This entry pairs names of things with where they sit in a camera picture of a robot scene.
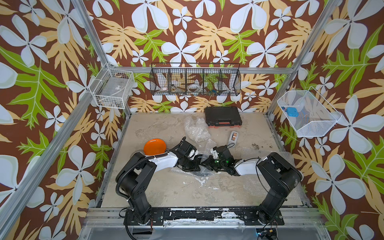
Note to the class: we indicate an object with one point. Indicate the clear bubble wrap sheet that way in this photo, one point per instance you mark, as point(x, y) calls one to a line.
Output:
point(196, 129)

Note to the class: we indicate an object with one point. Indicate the white wire basket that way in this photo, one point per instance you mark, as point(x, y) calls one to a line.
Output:
point(316, 115)
point(112, 87)

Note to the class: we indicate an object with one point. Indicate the blue object in basket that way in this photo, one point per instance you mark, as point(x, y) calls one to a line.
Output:
point(292, 112)

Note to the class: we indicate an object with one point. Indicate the black plastic case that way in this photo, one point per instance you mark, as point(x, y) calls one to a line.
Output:
point(223, 117)

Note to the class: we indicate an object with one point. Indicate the orange plate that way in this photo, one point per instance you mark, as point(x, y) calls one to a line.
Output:
point(155, 147)

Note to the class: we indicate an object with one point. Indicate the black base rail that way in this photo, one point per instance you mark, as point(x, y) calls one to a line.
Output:
point(244, 216)

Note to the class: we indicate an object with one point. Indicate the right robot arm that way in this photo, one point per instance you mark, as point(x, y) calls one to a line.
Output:
point(268, 208)

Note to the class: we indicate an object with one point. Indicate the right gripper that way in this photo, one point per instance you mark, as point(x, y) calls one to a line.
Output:
point(208, 162)

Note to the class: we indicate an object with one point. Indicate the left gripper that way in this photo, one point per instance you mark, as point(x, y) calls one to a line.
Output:
point(194, 167)

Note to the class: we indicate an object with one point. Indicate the white tape dispenser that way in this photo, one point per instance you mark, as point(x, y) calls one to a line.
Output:
point(233, 139)

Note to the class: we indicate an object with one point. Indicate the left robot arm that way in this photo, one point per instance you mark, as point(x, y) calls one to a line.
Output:
point(134, 178)

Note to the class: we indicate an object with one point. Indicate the white wire basket right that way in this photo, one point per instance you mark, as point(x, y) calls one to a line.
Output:
point(316, 115)

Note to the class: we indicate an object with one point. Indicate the black wire basket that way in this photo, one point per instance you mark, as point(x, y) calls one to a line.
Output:
point(208, 79)

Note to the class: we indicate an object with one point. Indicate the white wire basket left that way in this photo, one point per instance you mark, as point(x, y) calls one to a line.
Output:
point(112, 87)

